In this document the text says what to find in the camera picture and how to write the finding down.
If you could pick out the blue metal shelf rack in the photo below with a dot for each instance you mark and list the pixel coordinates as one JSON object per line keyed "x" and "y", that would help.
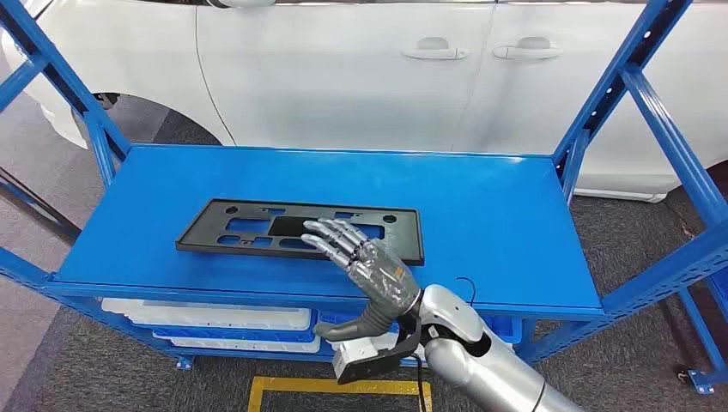
{"x": 483, "y": 227}

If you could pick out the white car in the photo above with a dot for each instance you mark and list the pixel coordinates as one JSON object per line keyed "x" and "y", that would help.
{"x": 341, "y": 85}

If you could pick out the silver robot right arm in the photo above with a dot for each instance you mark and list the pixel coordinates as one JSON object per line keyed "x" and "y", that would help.
{"x": 483, "y": 369}

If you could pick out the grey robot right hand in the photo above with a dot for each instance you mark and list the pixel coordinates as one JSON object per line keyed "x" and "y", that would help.
{"x": 381, "y": 276}

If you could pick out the black plastic bracket panel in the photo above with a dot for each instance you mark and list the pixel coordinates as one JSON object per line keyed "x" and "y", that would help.
{"x": 216, "y": 224}

